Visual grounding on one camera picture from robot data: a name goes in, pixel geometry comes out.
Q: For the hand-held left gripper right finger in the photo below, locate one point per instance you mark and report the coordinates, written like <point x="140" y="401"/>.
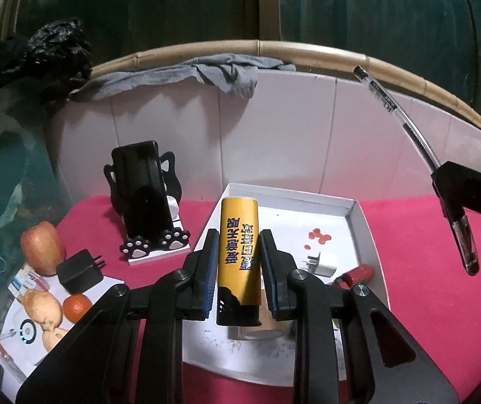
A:
<point x="268" y="273"/>

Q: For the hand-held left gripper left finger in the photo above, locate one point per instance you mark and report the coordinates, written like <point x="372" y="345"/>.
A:
<point x="211" y="273"/>

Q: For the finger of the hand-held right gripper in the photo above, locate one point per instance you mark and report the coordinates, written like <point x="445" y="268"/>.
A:
<point x="476" y="189"/>

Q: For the yellow lighter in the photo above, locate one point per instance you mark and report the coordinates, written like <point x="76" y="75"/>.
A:
<point x="238" y="252"/>

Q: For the white shallow cardboard box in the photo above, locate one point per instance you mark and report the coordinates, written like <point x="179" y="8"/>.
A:
<point x="286" y="227"/>

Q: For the clear ballpoint pen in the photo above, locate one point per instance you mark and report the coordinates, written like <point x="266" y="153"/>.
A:
<point x="392" y="105"/>

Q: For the white charger plug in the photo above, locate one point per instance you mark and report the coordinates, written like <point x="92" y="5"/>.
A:
<point x="324" y="264"/>

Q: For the small white rounded box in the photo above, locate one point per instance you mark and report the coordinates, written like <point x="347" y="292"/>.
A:
<point x="173" y="208"/>

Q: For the black cat phone stand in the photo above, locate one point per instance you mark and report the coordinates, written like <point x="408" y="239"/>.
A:
<point x="137" y="250"/>

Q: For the red lipstick tube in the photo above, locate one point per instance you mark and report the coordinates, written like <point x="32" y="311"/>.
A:
<point x="356" y="275"/>

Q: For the red table cloth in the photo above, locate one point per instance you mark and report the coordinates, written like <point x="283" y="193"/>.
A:
<point x="413" y="261"/>

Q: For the white paper card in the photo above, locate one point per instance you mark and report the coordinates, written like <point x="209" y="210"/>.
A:
<point x="112" y="283"/>

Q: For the black smartphone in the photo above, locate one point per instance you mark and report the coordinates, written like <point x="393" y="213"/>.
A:
<point x="141" y="185"/>

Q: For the black charger plug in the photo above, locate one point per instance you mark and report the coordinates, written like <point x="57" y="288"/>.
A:
<point x="78" y="273"/>

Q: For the orange tangerine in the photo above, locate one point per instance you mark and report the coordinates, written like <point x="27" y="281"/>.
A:
<point x="76" y="307"/>

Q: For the red apple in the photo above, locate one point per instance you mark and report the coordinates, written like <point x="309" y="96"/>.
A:
<point x="43" y="248"/>

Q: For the small tangerine peel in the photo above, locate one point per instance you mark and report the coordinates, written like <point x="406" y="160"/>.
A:
<point x="53" y="338"/>

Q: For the large tangerine peel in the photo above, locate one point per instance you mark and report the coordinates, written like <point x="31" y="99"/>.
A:
<point x="43" y="309"/>

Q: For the blue and red printed packet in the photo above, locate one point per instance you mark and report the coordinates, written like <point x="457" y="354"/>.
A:
<point x="26" y="282"/>

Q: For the grey cloth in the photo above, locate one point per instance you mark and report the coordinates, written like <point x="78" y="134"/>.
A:
<point x="215" y="71"/>

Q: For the bamboo rim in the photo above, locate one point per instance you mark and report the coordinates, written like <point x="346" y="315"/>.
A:
<point x="307" y="50"/>

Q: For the black plastic bag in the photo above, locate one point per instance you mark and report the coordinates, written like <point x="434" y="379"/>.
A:
<point x="51" y="54"/>

